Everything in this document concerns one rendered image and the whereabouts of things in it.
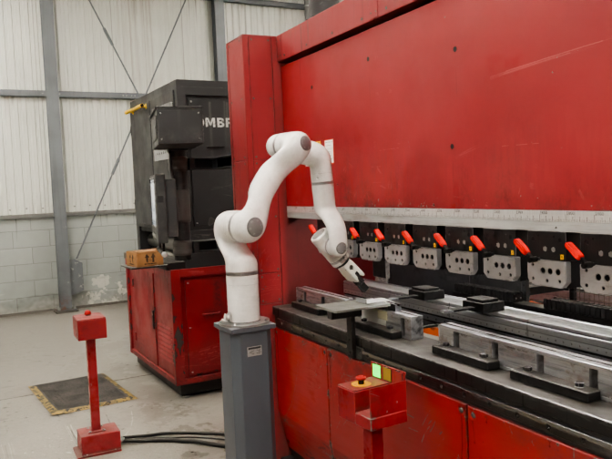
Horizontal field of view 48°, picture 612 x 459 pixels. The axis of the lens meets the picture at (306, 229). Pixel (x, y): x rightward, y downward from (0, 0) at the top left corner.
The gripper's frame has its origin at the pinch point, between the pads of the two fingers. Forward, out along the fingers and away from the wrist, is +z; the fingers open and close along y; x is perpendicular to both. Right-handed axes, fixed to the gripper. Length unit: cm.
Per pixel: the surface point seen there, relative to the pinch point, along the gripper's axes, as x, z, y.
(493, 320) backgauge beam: -17, 29, -44
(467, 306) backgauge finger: -15.6, 21.2, -36.6
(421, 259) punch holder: -12.7, -8.0, -35.9
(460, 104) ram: -49, -50, -61
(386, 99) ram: -53, -56, -15
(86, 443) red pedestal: 136, 14, 156
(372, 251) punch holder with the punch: -13.0, -8.4, -0.9
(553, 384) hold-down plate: 10, 13, -104
